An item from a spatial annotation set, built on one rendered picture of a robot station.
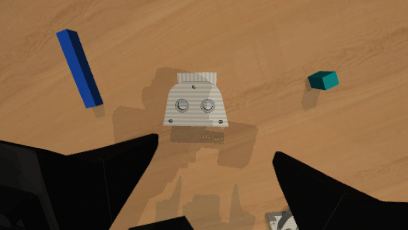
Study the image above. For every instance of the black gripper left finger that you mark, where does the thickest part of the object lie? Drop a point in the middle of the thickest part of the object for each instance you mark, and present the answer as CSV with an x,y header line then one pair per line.
x,y
82,191

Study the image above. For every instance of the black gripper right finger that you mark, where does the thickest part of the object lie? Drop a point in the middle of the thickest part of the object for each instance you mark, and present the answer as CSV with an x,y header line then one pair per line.
x,y
319,202

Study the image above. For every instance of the blue rectangular bar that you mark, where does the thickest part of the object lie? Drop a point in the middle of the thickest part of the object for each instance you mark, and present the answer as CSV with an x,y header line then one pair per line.
x,y
79,67

